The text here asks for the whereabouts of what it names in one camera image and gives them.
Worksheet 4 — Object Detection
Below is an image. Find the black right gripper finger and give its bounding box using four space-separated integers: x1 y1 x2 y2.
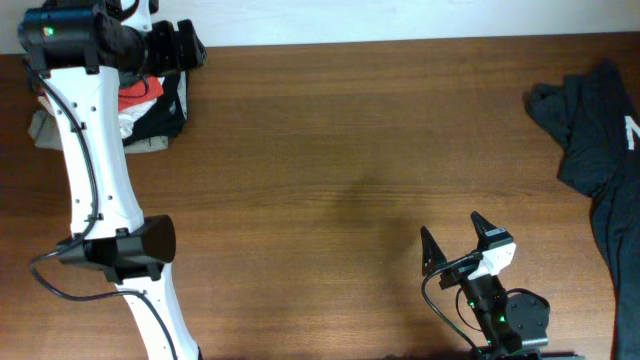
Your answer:
470 211 499 250
420 226 447 276

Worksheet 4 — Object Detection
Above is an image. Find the orange soccer t-shirt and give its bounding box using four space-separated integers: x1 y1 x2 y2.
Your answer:
118 76 164 111

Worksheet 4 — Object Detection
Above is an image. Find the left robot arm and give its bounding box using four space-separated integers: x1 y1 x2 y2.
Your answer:
17 1 206 359

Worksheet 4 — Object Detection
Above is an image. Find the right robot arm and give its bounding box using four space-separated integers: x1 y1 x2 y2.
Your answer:
420 211 580 360

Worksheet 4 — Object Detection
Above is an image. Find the black folded garment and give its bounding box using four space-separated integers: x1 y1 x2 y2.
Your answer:
123 69 190 146

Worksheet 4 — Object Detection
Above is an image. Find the grey folded garment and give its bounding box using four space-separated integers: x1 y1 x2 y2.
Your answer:
27 109 170 154

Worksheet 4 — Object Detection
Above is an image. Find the black t-shirt at right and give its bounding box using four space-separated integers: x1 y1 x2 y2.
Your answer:
525 60 639 359

